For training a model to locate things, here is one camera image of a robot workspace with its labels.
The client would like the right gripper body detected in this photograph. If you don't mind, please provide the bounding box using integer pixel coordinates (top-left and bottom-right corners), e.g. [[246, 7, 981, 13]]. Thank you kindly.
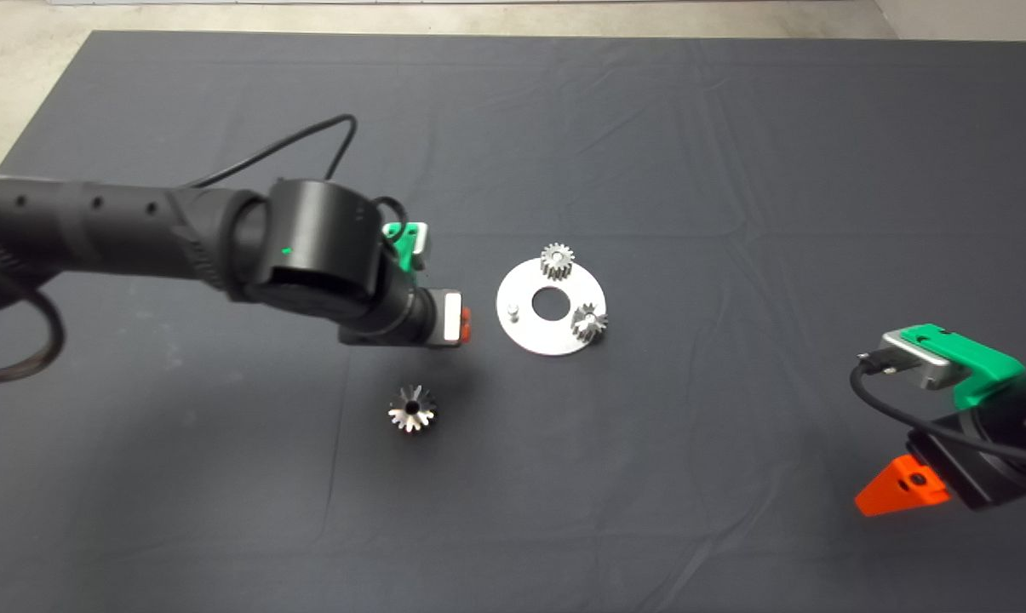
[[907, 411, 1026, 512]]

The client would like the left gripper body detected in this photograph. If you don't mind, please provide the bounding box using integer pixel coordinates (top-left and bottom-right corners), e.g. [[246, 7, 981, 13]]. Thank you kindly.
[[337, 288, 467, 348]]

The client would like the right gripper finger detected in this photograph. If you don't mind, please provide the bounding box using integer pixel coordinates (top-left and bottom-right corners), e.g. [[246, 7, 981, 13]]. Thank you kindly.
[[854, 455, 950, 518]]

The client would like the large steel gear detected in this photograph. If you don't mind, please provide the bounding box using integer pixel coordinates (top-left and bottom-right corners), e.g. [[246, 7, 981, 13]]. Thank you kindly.
[[387, 383, 438, 434]]

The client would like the small steel gear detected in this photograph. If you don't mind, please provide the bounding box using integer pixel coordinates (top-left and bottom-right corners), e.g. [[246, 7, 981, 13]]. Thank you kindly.
[[540, 243, 576, 282], [570, 303, 609, 345]]

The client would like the round metal plate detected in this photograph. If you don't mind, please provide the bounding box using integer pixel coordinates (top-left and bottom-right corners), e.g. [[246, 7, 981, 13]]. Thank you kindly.
[[496, 258, 608, 357]]

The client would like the dark grey table cloth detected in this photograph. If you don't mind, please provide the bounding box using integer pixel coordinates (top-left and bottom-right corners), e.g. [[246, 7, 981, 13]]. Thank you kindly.
[[0, 30, 1026, 613]]

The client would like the left green camera mount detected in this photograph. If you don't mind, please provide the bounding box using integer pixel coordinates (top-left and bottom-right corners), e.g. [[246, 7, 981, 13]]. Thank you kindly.
[[389, 228, 424, 272]]

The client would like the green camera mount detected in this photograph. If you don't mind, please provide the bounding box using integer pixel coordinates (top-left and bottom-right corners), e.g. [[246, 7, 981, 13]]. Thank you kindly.
[[389, 228, 424, 272], [900, 324, 1026, 410]]

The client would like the left silver camera box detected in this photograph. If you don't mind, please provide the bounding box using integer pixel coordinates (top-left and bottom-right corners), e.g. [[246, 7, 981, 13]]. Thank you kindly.
[[382, 222, 430, 259]]

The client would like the silver camera box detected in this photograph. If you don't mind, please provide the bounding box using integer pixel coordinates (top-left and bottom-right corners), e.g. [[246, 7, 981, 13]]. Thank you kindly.
[[880, 332, 965, 391], [382, 222, 430, 259]]

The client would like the right green camera mount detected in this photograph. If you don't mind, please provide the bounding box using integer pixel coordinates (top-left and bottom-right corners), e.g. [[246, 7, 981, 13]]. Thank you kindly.
[[900, 324, 1026, 410]]

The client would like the right silver camera box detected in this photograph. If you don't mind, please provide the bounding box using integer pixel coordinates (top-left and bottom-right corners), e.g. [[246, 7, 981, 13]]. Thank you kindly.
[[880, 332, 965, 391]]

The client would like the thin black camera cable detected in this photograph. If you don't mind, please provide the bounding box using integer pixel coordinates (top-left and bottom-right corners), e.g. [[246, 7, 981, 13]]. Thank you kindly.
[[187, 114, 411, 256], [849, 351, 1026, 467]]

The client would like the braided black cable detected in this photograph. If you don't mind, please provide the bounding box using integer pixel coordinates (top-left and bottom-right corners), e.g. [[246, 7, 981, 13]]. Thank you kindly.
[[0, 247, 65, 386]]

